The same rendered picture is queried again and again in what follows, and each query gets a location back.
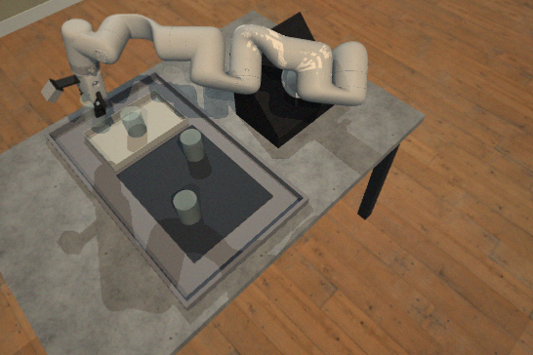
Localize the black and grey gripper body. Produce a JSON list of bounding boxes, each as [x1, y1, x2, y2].
[[71, 69, 107, 103]]

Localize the clear glass jar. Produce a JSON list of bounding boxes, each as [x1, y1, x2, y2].
[[120, 106, 147, 138], [80, 94, 107, 127], [180, 129, 205, 162], [173, 190, 201, 225]]

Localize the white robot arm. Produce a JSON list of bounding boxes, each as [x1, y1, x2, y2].
[[61, 14, 368, 106]]

